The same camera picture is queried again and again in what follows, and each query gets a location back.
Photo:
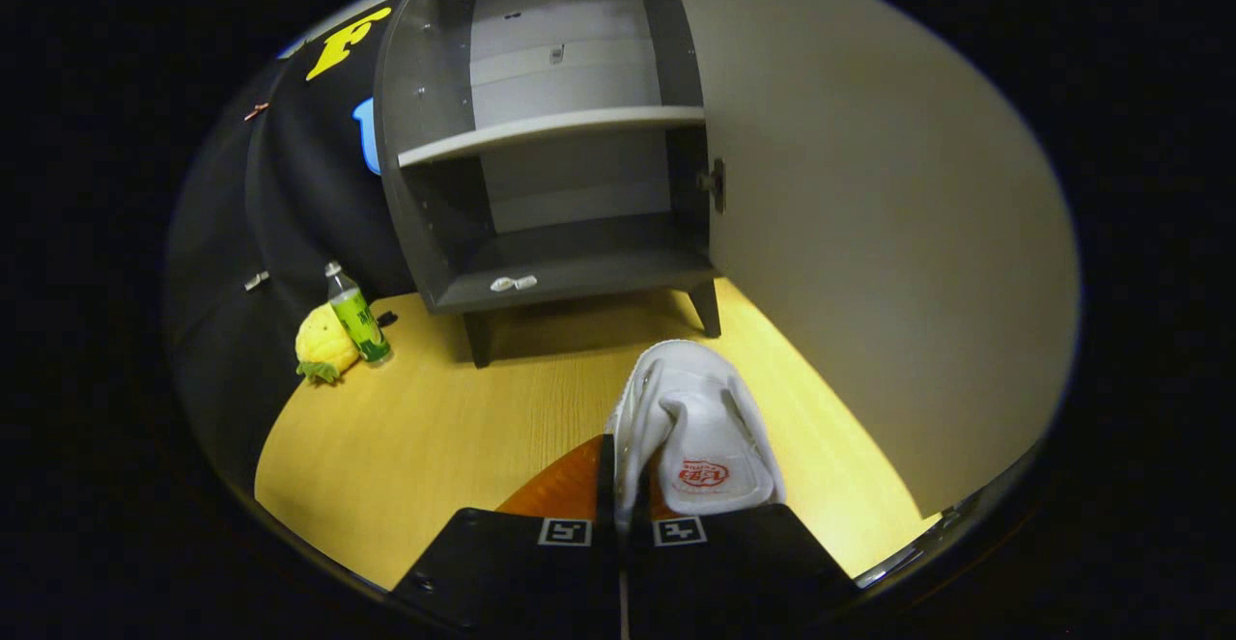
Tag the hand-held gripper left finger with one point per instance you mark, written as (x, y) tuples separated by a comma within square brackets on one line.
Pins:
[(606, 486)]

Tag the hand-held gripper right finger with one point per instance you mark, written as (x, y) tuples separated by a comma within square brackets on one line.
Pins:
[(734, 563)]

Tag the white shoe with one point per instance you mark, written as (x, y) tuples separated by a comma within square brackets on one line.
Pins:
[(695, 408)]

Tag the grey shoe cabinet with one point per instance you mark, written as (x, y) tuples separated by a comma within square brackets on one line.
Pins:
[(560, 254)]

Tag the beige shoe cabinet door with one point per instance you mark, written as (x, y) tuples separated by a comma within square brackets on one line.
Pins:
[(869, 235)]

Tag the small black object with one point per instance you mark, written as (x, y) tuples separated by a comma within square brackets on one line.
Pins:
[(386, 319)]

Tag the green label bottle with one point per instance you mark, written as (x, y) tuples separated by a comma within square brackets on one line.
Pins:
[(359, 321)]

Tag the yellow plush toy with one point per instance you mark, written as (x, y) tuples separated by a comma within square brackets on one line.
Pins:
[(321, 341)]

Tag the silver clip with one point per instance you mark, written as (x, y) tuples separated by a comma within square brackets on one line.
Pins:
[(257, 280)]

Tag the black backdrop cloth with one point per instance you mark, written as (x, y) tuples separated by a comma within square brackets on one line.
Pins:
[(290, 196)]

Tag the copper clip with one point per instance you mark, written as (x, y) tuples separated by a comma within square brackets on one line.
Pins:
[(257, 111)]

